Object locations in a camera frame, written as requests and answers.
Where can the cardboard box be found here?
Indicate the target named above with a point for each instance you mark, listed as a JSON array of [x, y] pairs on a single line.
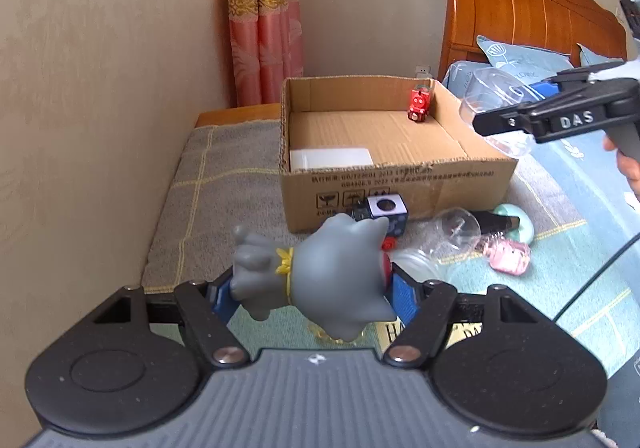
[[400, 177]]

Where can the blue black toy train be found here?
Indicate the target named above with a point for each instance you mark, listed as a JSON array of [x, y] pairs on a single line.
[[385, 208]]

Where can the white box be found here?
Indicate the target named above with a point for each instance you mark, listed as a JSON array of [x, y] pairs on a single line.
[[330, 160]]

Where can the jar of gold beads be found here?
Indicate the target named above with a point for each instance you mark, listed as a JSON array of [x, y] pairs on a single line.
[[330, 335]]

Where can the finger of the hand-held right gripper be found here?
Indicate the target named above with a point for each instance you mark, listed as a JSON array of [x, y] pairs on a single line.
[[542, 88], [500, 122]]

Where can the clear plastic bottle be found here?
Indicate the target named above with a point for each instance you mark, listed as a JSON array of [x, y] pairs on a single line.
[[455, 228]]

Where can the wooden headboard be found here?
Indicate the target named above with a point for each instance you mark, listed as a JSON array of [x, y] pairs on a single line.
[[525, 2]]

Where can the blue printed pillow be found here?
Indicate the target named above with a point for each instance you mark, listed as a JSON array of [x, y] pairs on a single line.
[[515, 60], [595, 55]]

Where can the pink curtain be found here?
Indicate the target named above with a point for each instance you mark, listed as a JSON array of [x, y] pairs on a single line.
[[265, 27]]

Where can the teal round case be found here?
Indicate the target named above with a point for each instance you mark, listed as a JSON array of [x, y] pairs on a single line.
[[525, 228]]

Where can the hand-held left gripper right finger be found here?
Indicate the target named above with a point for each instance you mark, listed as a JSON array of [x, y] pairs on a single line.
[[405, 293]]

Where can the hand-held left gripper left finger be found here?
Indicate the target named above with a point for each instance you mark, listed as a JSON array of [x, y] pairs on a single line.
[[220, 295]]

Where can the person's right hand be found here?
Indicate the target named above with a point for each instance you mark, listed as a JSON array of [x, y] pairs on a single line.
[[631, 172]]

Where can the white wall outlet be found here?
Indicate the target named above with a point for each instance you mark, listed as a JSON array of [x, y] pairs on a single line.
[[423, 71]]

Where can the grey toy figure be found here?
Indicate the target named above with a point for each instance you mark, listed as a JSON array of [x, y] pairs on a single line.
[[325, 278]]

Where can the clear rounded plastic container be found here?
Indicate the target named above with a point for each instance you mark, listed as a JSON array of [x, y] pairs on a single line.
[[480, 87]]

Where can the red toy train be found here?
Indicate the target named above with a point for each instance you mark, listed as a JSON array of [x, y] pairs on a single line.
[[419, 105]]

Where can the blue printed bed sheet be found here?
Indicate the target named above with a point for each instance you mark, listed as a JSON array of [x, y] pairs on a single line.
[[575, 183]]

